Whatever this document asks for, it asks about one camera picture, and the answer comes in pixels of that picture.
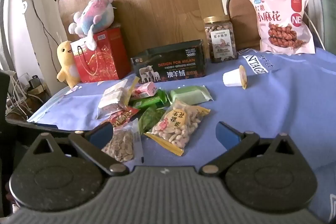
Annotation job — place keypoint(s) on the clear sunflower seed packet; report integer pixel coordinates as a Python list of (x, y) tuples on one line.
[(120, 142)]

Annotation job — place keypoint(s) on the yellow duck plush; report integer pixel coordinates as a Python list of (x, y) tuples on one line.
[(65, 56)]

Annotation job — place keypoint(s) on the red snack packet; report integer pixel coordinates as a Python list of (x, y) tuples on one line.
[(122, 116)]

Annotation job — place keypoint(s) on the clear packet of white candies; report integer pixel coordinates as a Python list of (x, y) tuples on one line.
[(113, 100)]

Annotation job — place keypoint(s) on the red gift bag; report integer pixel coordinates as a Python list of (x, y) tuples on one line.
[(105, 61)]

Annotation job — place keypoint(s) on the pink fried twist snack bag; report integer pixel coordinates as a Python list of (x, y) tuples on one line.
[(278, 16)]

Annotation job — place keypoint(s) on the dark green snack packet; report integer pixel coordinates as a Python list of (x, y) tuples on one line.
[(149, 119)]

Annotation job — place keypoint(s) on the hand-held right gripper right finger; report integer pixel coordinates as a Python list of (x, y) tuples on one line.
[(227, 134)]

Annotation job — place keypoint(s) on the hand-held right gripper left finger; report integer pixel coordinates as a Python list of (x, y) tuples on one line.
[(101, 133)]

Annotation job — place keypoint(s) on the pale green wafer packet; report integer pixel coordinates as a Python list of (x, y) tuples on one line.
[(189, 95)]

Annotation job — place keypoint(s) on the black tin box sheep print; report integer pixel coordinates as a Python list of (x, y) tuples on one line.
[(170, 64)]

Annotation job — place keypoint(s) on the blue printed bedsheet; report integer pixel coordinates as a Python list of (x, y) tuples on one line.
[(262, 108)]

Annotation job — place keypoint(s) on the white jelly cup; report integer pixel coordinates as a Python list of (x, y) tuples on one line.
[(232, 78)]

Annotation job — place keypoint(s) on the pastel plush toy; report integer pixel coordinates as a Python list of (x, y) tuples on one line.
[(97, 16)]

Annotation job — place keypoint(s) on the small pink snack packet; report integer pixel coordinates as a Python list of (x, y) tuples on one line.
[(144, 89)]

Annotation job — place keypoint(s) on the wood-pattern board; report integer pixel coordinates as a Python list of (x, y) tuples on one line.
[(157, 3)]

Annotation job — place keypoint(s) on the clear nut jar gold lid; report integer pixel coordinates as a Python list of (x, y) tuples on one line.
[(220, 37)]

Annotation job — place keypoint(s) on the brown chair back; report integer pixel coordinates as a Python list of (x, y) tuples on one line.
[(241, 22)]

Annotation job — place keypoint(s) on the clear peanut packet yellow edges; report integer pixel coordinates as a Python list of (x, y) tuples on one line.
[(176, 124)]

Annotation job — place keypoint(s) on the bright green snack packet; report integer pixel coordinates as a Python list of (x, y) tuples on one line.
[(147, 102)]

